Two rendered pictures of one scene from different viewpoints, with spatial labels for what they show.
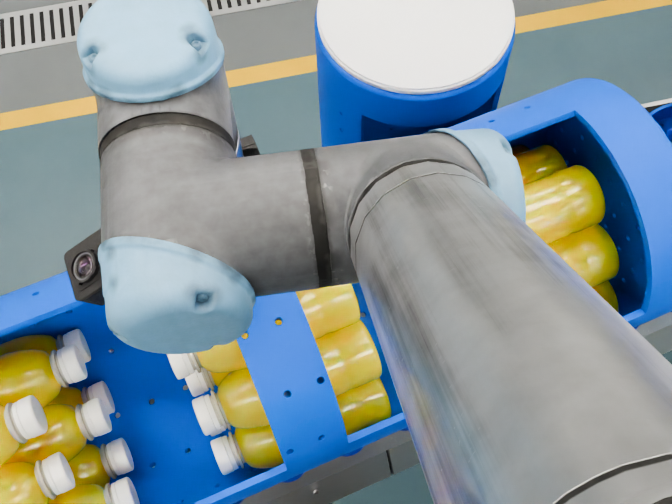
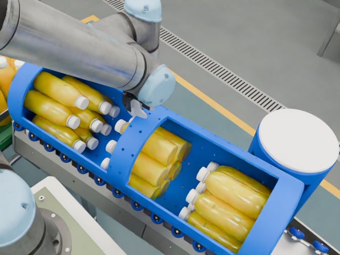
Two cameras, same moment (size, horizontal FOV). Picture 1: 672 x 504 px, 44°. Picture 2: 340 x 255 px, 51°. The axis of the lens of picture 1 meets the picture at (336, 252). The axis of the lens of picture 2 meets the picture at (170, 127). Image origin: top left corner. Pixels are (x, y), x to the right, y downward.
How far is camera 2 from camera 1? 0.45 m
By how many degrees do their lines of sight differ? 29
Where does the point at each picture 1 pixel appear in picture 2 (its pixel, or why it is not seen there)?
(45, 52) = (232, 91)
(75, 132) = (214, 115)
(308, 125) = not seen: hidden behind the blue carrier
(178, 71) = (135, 9)
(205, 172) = (116, 28)
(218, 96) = (143, 27)
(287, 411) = (118, 154)
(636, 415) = not seen: outside the picture
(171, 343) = not seen: hidden behind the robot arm
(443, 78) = (281, 158)
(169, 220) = (98, 27)
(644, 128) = (290, 200)
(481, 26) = (312, 159)
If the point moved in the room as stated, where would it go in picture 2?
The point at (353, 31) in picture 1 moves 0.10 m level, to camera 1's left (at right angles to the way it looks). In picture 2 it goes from (273, 124) to (254, 107)
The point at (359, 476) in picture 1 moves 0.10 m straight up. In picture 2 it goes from (133, 224) to (132, 210)
